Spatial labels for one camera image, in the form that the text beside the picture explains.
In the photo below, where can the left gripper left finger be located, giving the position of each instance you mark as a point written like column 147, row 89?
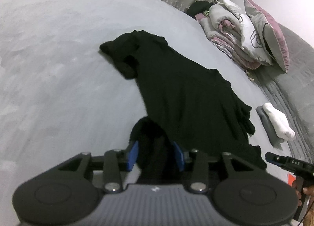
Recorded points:
column 115, row 162

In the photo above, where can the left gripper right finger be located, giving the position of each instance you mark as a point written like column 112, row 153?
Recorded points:
column 193, row 167

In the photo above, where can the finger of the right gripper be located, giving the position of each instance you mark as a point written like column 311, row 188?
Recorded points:
column 274, row 159

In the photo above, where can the black t-shirt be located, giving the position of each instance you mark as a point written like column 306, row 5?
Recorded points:
column 187, row 105

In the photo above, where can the person right hand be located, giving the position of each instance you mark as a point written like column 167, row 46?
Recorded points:
column 306, row 190

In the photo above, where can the grey folded garment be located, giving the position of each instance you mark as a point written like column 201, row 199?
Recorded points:
column 273, row 138

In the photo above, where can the white folded garment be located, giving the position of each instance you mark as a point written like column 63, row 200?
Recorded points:
column 279, row 122

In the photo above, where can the grey quilted bedspread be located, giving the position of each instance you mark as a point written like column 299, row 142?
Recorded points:
column 292, row 92

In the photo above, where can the grey bed sheet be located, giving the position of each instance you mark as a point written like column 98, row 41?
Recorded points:
column 60, row 96

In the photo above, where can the pink grey pillow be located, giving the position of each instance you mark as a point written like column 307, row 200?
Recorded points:
column 270, row 33

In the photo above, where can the folded floral duvet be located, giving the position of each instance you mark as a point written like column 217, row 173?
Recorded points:
column 230, row 29

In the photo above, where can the black item behind duvet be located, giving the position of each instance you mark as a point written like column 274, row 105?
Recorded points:
column 198, row 7

